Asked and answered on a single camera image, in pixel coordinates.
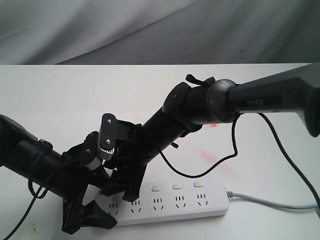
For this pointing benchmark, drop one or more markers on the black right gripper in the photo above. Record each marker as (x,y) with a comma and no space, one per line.
(128,160)

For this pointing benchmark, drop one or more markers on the white five-socket power strip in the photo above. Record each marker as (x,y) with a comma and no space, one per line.
(168,201)

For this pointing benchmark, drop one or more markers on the grey backdrop cloth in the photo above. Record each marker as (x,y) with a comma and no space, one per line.
(158,32)

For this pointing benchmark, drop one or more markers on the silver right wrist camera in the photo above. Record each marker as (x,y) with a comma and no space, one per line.
(107,136)

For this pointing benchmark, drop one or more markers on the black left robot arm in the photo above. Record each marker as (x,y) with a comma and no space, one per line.
(48,171)

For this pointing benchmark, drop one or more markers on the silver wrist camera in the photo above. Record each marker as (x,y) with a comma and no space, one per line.
(107,136)
(89,153)

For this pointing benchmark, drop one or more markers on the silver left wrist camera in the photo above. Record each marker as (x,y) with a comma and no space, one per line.
(89,153)

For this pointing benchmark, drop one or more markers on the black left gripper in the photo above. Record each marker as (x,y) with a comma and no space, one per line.
(75,214)

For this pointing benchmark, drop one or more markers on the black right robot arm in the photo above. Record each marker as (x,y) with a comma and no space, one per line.
(195,103)

